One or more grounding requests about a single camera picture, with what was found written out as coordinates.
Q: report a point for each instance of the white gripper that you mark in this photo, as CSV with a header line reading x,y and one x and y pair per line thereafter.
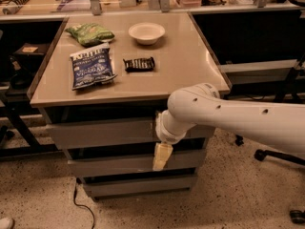
x,y
164,133

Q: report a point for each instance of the green chip bag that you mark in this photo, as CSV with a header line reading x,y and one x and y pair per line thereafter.
x,y
90,34

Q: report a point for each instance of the blue Kettle chip bag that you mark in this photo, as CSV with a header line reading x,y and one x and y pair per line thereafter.
x,y
91,66

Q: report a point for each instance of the black office chair base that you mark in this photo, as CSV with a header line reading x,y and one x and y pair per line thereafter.
x,y
296,216

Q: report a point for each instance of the black box on left shelf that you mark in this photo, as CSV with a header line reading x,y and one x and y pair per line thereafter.
x,y
29,49

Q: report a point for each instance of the white bowl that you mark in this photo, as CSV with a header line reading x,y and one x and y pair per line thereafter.
x,y
146,33

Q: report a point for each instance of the black candy bar wrapper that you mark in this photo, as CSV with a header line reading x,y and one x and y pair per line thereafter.
x,y
139,65

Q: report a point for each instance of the grey middle drawer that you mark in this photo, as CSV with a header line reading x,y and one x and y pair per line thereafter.
x,y
117,165

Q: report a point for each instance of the white shoe tip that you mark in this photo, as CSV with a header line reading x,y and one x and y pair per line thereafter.
x,y
6,223

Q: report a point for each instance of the grey drawer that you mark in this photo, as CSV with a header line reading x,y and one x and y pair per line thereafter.
x,y
117,165
139,186
101,133

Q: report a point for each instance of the grey drawer cabinet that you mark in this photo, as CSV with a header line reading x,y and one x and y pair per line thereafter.
x,y
181,60

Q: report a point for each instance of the grey bottom drawer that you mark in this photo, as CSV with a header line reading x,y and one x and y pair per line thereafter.
x,y
139,186

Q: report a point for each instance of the grey top drawer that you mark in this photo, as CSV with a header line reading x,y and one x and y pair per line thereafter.
x,y
101,133

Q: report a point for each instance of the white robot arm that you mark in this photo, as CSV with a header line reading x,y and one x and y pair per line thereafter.
x,y
278,125

